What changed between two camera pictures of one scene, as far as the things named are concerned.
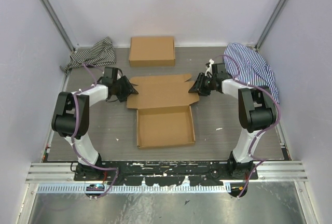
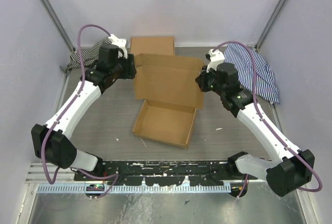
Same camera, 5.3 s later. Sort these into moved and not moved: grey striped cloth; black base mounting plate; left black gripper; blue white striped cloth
Moved: left black gripper
Not moved: grey striped cloth; black base mounting plate; blue white striped cloth
